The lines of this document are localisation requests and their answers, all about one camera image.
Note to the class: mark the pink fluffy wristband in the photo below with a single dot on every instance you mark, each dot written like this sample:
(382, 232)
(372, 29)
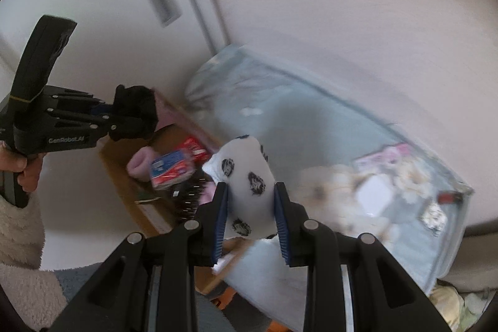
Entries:
(208, 194)

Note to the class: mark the black hair claw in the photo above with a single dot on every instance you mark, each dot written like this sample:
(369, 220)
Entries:
(186, 199)

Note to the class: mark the person's left hand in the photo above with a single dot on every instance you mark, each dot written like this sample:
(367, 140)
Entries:
(31, 172)

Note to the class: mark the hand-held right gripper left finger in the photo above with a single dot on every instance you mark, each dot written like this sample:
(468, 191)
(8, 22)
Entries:
(220, 223)

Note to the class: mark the black and white sticker pack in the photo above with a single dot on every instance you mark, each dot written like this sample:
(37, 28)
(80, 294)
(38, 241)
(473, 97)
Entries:
(434, 218)

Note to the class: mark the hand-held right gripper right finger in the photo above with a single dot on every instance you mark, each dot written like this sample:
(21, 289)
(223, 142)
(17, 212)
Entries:
(282, 227)

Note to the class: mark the pink packet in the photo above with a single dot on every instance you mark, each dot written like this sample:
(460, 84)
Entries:
(383, 157)

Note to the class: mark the red snack box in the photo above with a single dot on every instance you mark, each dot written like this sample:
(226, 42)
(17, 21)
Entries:
(194, 147)

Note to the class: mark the white door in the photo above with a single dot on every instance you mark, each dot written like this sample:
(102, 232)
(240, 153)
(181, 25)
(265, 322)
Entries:
(97, 44)

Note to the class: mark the blue card pack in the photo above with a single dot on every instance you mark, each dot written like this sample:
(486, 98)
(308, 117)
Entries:
(171, 168)

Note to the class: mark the black sock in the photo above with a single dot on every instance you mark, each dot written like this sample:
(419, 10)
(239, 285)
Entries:
(134, 102)

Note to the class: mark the white panda print sock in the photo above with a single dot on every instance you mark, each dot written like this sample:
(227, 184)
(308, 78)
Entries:
(249, 161)

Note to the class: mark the grey sofa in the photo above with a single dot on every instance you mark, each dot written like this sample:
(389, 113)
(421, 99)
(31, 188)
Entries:
(478, 258)

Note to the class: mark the red lipstick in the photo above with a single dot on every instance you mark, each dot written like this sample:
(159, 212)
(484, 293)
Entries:
(451, 196)

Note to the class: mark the white desk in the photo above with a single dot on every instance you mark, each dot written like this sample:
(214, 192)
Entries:
(465, 207)

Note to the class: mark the pink fluffy scrunchie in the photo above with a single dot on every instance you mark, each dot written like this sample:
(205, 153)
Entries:
(140, 164)

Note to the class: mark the cardboard box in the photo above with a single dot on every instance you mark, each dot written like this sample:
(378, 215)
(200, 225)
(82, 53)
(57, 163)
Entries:
(118, 155)

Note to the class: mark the green yellow floral blanket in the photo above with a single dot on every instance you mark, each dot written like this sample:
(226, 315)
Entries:
(451, 304)

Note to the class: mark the floral blue cloth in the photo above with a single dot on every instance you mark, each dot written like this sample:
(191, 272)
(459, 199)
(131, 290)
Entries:
(311, 114)

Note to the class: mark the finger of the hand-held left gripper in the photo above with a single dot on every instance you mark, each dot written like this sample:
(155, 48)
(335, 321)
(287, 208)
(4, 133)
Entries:
(77, 102)
(124, 129)

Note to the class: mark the person's left forearm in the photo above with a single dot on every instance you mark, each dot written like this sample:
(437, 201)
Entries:
(23, 238)

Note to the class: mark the clear plastic packet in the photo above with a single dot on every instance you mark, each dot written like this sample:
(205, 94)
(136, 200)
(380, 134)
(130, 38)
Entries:
(373, 196)

